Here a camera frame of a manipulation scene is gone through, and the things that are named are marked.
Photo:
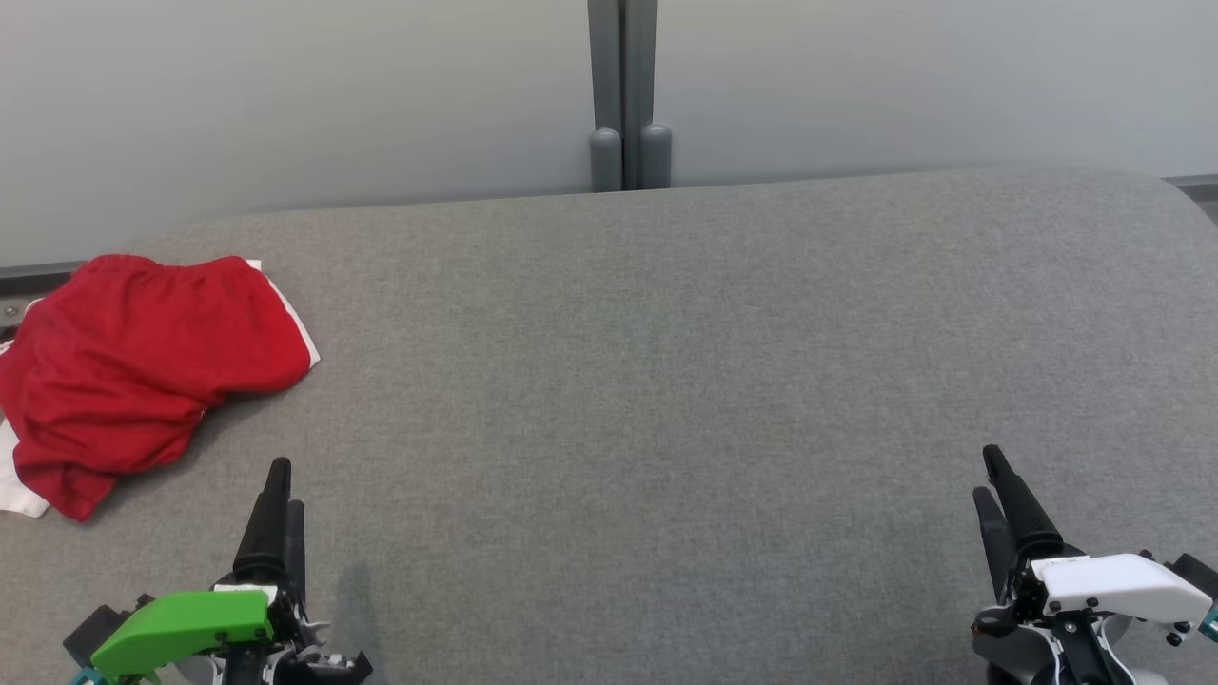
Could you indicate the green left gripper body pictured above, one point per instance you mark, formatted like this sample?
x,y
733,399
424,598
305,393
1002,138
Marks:
x,y
181,628

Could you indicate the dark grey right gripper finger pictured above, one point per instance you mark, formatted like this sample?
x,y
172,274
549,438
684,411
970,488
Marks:
x,y
1028,518
995,542

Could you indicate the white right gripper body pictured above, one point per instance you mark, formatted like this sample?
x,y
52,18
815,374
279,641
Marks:
x,y
1123,585

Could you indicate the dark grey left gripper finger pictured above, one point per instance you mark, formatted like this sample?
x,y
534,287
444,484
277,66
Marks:
x,y
296,547
265,533

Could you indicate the red and white jersey shirt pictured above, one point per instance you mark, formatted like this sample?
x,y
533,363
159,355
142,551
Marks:
x,y
19,490

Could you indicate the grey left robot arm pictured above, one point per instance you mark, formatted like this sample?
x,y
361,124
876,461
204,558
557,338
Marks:
x,y
202,671

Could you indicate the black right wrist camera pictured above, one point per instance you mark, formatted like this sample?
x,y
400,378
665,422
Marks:
x,y
1197,571

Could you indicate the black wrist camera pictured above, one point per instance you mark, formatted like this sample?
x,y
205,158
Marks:
x,y
1197,571
93,633

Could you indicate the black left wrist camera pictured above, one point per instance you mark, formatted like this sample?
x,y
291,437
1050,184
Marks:
x,y
93,633

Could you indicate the dark grey floor rail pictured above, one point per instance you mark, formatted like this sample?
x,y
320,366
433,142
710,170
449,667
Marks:
x,y
38,278
1197,190

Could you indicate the grey partition post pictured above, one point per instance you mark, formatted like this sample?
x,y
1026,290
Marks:
x,y
623,86

